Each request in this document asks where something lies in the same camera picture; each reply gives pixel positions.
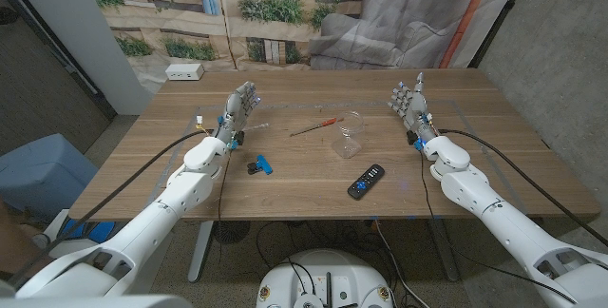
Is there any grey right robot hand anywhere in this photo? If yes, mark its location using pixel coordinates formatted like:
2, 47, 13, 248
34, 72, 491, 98
387, 71, 438, 145

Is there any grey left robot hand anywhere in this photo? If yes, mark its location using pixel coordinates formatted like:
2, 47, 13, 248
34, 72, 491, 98
212, 81, 262, 150

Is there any clear plastic beaker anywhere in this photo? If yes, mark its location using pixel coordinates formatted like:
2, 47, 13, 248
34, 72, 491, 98
331, 110, 367, 160

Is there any black TV remote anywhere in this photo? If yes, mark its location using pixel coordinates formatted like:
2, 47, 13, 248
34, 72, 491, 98
347, 163, 387, 202

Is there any grey tape strip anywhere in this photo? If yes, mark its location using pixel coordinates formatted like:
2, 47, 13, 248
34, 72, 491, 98
453, 99, 529, 214
150, 106, 202, 200

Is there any blue and black binder clip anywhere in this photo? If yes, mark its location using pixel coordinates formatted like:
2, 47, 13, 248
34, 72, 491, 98
246, 154, 274, 177

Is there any white power strip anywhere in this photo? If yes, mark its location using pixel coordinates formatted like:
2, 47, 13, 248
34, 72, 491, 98
164, 63, 206, 82

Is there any printed fabric backdrop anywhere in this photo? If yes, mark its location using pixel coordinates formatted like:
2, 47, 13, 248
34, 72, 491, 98
77, 0, 530, 94

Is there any black round floor fan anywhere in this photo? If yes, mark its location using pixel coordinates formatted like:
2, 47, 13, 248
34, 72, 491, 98
211, 220, 252, 245

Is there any black backdrop stand pole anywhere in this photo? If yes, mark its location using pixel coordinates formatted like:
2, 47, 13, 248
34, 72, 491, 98
467, 0, 534, 69

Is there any white table leg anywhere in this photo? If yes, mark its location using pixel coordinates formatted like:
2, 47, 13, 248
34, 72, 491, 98
187, 220, 215, 284
427, 219, 461, 283

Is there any white pillar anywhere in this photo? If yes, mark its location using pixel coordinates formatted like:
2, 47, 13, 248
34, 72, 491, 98
2, 0, 153, 117

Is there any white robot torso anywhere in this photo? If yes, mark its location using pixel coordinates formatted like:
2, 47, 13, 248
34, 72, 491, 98
256, 248, 395, 308

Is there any white base with blue panels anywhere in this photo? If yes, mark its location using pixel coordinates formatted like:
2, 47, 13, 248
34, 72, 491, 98
30, 208, 118, 260

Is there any blue-grey storage bin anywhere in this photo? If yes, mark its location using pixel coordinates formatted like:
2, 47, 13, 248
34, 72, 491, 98
0, 132, 100, 223

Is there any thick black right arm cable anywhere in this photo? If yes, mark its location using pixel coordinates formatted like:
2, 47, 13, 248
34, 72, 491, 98
436, 128, 608, 248

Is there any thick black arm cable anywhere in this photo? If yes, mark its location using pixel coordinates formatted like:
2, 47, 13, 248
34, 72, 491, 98
7, 128, 213, 293
436, 128, 608, 248

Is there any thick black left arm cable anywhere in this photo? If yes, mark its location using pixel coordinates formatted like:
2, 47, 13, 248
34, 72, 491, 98
7, 128, 213, 293

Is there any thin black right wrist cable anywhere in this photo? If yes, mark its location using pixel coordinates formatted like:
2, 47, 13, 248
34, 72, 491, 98
418, 148, 579, 305

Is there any light grey floor cable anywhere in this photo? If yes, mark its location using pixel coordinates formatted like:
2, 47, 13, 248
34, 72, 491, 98
373, 220, 431, 308

